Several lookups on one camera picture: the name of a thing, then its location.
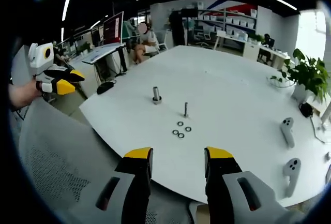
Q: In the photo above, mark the large potted green plant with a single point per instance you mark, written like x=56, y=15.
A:
x=310, y=74

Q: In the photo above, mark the white trestle desk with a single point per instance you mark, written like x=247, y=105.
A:
x=230, y=39

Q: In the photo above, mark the thick steel bolt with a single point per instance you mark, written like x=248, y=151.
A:
x=156, y=94

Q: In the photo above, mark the black round device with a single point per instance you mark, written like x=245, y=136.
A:
x=306, y=109

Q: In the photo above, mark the white standing desk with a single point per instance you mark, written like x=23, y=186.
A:
x=103, y=52

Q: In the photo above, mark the small potted green plant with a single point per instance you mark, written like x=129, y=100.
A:
x=257, y=37

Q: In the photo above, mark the curved ceiling light strip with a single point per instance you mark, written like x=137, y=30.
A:
x=68, y=1

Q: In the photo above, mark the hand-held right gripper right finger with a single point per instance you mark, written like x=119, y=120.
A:
x=219, y=182

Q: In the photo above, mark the thin steel threaded stud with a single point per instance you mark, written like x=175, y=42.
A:
x=186, y=108

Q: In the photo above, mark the white upright stand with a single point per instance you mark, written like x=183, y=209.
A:
x=326, y=115

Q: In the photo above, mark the grey mesh office chair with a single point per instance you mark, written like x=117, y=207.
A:
x=57, y=156

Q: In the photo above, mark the low white cabinet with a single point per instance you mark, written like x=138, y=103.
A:
x=261, y=52

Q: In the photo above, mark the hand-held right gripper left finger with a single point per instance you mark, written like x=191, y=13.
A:
x=137, y=182

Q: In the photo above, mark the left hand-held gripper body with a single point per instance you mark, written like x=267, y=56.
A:
x=38, y=62

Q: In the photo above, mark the white handheld controller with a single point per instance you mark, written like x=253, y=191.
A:
x=291, y=172
x=287, y=131

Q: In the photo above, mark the black oval floor object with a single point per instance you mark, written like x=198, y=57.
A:
x=104, y=87

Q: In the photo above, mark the shelf with white bins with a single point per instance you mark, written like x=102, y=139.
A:
x=227, y=21

